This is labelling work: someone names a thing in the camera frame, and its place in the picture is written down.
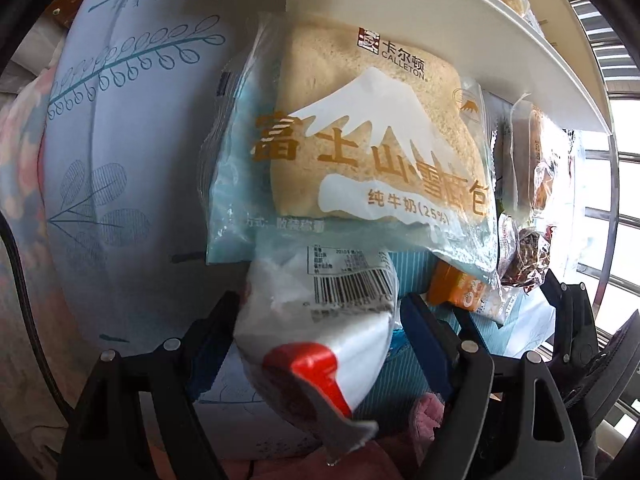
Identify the small orange snack packet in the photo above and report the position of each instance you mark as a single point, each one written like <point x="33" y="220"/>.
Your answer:
<point x="460" y="290"/>

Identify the clear packet with red print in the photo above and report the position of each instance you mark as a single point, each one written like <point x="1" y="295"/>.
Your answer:
<point x="506" y="242"/>

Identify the floral pink blanket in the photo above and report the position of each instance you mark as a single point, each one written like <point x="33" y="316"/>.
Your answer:
<point x="20" y="170"/>

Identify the bread packet with blue edges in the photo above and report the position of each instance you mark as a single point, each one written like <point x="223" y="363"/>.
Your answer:
<point x="350" y="160"/>

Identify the light blue leaf-print tablecloth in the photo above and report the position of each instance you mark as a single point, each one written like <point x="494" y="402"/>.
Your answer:
<point x="125" y="110"/>

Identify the clear walnut packet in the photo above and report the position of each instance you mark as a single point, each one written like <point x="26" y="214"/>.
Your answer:
<point x="527" y="257"/>

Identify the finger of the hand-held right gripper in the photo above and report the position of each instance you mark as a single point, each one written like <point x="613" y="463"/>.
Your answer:
<point x="570" y="310"/>
<point x="472" y="330"/>

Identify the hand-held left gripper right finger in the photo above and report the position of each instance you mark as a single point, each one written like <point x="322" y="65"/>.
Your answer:
<point x="425" y="340"/>

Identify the white plastic bin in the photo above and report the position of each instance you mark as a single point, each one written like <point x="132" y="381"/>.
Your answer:
<point x="450" y="45"/>

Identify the red and white snack packet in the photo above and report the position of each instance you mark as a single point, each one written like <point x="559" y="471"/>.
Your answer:
<point x="325" y="330"/>

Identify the window frame with metal grille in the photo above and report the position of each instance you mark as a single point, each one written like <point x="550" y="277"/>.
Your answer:
<point x="614" y="185"/>

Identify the orange cake packet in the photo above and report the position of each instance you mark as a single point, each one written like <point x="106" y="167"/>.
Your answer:
<point x="530" y="160"/>

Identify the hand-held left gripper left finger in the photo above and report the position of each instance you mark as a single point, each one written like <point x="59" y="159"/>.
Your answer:
<point x="205" y="375"/>

